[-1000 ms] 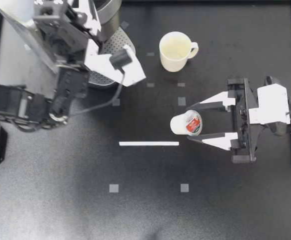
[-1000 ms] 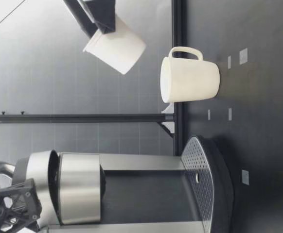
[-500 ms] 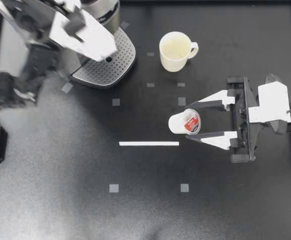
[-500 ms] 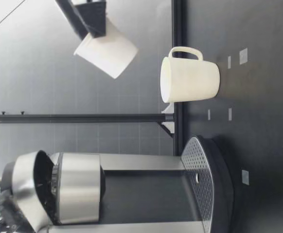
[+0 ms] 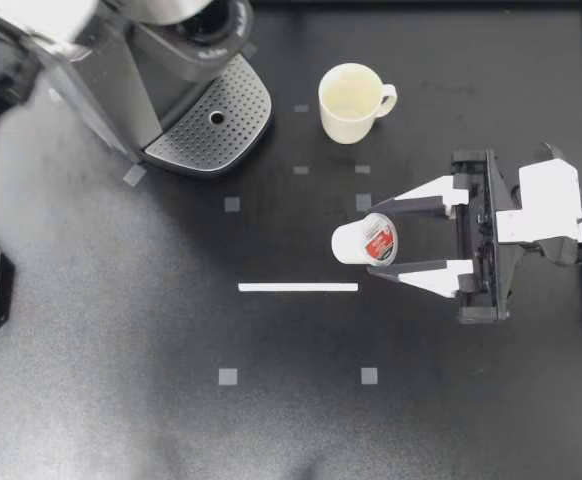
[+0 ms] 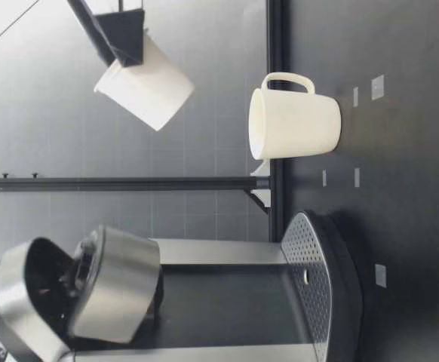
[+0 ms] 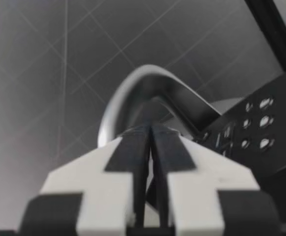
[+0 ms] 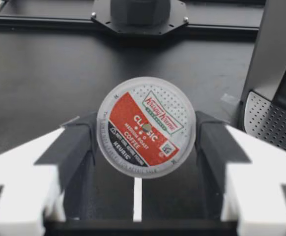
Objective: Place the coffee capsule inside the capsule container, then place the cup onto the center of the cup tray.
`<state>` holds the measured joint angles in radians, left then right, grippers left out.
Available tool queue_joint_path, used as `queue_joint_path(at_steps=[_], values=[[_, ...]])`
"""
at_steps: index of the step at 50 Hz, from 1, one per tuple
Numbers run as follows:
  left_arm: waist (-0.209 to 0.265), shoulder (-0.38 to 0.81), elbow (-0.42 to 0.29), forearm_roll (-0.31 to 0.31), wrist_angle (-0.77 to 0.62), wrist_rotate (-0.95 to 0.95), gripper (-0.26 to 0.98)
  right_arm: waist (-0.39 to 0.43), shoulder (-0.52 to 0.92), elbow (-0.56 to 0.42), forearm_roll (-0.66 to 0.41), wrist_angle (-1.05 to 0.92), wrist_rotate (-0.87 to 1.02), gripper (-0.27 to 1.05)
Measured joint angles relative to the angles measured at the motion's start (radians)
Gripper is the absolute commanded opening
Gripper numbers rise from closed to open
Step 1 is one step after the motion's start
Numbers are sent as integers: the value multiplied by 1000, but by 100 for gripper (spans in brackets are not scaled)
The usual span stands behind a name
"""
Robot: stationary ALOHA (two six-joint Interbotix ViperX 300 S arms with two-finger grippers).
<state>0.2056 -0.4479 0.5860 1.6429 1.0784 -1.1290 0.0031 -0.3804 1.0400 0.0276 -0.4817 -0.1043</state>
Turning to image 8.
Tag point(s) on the coffee capsule with red lid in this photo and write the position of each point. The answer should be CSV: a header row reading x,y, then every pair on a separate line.
x,y
146,127

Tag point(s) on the black frame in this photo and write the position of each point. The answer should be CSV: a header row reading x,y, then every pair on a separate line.
x,y
47,20

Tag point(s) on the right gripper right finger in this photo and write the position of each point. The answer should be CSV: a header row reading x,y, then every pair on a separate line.
x,y
261,172

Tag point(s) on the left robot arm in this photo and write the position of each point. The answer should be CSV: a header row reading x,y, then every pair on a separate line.
x,y
139,14

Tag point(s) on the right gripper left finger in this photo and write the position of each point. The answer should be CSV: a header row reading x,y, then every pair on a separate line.
x,y
22,159

